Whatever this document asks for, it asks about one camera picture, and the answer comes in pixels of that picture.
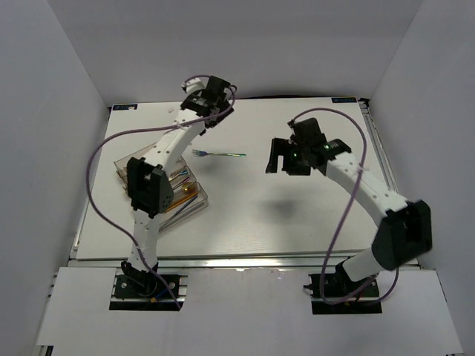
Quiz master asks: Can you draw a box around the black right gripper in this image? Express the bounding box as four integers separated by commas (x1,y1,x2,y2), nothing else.
266,138,311,177

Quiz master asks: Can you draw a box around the iridescent rainbow fork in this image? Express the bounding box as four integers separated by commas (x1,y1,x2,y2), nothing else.
191,149,246,158

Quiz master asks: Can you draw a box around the grey-blue chopstick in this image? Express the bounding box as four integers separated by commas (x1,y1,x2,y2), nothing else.
173,195,203,217

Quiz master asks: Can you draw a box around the orange chopstick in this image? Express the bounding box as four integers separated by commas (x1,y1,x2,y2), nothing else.
165,192,198,213

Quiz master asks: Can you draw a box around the blue table knife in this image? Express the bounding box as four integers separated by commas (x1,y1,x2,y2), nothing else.
168,168,189,181

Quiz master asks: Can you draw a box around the iridescent rainbow spoon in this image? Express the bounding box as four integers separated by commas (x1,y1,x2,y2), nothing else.
174,182,197,201

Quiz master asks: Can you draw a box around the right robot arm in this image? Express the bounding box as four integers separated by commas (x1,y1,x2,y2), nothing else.
266,118,433,296

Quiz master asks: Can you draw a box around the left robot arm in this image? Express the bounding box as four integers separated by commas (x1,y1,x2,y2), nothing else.
121,76,236,297

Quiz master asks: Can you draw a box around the clear four-compartment organizer tray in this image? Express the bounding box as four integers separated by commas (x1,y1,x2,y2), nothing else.
114,144,209,232

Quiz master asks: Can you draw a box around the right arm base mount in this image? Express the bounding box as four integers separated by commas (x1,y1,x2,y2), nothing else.
303,273,382,315

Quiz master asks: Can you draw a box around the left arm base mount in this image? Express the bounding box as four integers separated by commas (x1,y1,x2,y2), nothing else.
109,261,186,312

